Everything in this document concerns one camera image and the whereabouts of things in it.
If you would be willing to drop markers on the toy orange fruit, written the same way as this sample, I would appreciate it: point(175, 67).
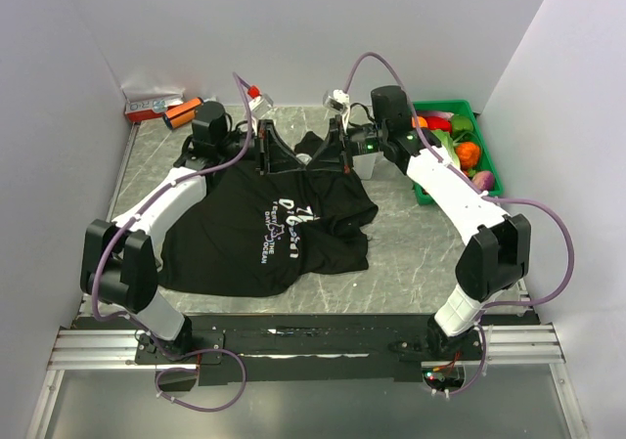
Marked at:
point(420, 122)

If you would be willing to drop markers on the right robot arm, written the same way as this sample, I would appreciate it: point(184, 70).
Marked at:
point(497, 244)

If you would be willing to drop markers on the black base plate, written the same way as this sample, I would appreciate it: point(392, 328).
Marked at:
point(230, 348)

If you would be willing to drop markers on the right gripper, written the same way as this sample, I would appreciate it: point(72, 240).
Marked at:
point(330, 155)

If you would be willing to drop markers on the toy red bell pepper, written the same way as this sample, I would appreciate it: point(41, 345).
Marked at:
point(438, 123)

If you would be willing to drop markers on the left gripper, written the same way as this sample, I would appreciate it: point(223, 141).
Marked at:
point(273, 154)

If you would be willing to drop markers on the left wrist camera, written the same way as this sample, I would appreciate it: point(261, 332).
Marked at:
point(259, 103)

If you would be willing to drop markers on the toy green bell pepper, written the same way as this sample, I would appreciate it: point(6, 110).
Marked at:
point(460, 126)

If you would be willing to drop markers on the green plastic tray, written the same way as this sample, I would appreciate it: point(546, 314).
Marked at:
point(446, 109)

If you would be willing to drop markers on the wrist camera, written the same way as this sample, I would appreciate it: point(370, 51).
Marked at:
point(259, 103)
point(336, 100)

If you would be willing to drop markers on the toy purple onion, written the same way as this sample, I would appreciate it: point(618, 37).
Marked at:
point(484, 180)

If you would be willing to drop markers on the toy orange bumpy pumpkin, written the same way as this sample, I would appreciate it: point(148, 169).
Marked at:
point(469, 154)

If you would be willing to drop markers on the toy napa cabbage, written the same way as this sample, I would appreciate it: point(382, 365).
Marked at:
point(447, 143)

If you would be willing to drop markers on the orange cylindrical bottle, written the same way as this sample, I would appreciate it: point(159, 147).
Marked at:
point(180, 115)

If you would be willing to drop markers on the aluminium rail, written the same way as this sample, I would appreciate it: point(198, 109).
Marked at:
point(118, 349)

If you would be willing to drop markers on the black printed t-shirt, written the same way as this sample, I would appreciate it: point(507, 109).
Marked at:
point(255, 236)

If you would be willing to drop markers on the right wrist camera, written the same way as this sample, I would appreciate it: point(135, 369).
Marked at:
point(336, 100)

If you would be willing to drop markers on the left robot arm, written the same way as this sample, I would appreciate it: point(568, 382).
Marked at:
point(122, 258)

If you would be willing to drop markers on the white rectangular bottle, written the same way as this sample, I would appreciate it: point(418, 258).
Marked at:
point(363, 165)

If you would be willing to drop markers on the red white box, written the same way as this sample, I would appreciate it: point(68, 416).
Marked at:
point(142, 105)

